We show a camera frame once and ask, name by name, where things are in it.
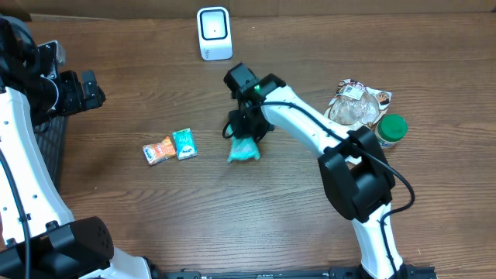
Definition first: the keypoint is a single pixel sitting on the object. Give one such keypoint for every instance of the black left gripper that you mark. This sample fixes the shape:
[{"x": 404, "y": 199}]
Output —
[{"x": 78, "y": 100}]

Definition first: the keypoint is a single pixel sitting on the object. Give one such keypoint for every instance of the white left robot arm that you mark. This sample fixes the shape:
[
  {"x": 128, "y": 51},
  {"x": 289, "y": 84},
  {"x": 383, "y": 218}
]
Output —
[{"x": 42, "y": 237}]

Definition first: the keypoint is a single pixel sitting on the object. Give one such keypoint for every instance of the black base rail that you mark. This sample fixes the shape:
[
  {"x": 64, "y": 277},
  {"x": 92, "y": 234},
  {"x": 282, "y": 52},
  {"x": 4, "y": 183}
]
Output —
[{"x": 252, "y": 275}]

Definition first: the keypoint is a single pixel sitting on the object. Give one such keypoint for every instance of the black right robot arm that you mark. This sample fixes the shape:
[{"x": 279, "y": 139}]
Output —
[{"x": 356, "y": 176}]

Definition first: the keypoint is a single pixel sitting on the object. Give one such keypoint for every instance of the grey plastic mesh basket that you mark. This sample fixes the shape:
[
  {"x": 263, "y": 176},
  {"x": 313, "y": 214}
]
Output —
[{"x": 50, "y": 136}]

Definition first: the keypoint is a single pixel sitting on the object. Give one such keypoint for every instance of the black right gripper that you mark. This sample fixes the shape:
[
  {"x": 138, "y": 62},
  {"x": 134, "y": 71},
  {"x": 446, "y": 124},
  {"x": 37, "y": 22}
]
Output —
[{"x": 243, "y": 130}]

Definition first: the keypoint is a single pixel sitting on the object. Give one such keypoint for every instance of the green lid jar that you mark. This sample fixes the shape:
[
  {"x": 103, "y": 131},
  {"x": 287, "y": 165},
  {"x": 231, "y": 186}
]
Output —
[{"x": 390, "y": 130}]

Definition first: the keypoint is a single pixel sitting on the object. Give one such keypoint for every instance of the orange snack packet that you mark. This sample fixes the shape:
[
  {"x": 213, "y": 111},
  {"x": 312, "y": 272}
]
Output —
[{"x": 158, "y": 152}]

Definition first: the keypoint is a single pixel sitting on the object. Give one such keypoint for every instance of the beige brown snack bag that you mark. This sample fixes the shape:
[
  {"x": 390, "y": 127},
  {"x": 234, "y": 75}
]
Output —
[{"x": 355, "y": 105}]

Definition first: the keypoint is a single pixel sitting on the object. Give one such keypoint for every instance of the teal snack packet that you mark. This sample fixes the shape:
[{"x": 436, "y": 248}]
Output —
[{"x": 243, "y": 149}]

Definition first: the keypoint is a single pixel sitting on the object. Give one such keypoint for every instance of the small teal white packet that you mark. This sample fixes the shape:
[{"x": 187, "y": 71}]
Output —
[{"x": 185, "y": 144}]

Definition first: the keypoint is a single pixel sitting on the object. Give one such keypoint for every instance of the white barcode scanner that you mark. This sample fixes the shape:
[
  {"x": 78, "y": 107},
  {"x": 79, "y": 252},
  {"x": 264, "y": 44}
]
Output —
[{"x": 214, "y": 33}]

